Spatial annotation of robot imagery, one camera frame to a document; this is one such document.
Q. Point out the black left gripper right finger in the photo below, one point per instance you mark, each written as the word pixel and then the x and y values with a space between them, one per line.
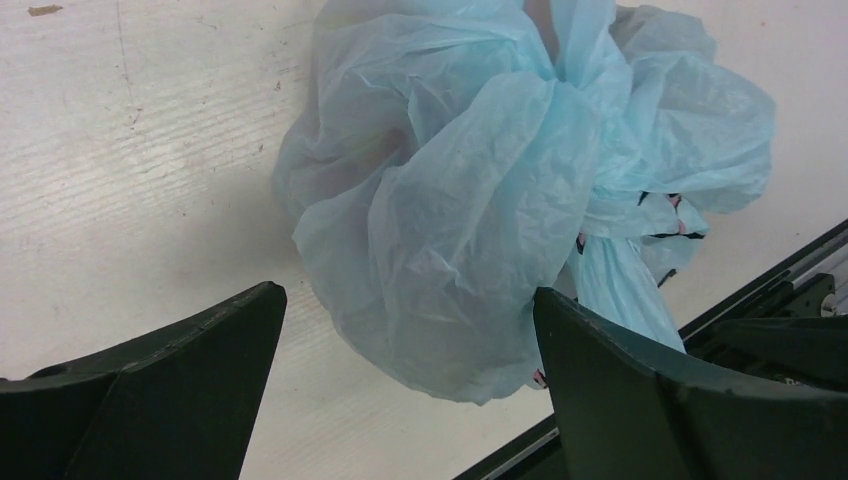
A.
pixel 628 407

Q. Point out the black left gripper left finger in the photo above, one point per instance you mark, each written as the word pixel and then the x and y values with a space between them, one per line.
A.
pixel 179 402

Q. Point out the light blue plastic bag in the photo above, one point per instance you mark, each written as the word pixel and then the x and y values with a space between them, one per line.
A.
pixel 455 156

